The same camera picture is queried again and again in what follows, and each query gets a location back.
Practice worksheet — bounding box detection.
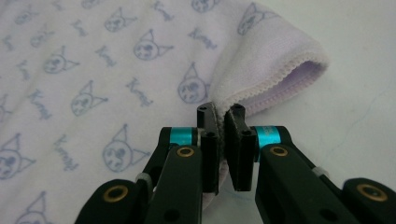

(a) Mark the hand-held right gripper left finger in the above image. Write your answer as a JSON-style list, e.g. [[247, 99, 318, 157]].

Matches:
[[141, 102, 220, 224]]

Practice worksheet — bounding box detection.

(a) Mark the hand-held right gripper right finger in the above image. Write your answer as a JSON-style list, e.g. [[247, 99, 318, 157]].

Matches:
[[223, 103, 361, 224]]

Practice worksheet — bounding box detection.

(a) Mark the lilac printed towel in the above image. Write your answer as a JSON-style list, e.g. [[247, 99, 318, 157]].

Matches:
[[0, 0, 331, 224]]

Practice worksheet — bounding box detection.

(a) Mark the white grid foam mat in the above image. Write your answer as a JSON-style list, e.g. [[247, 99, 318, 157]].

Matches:
[[204, 0, 396, 224]]

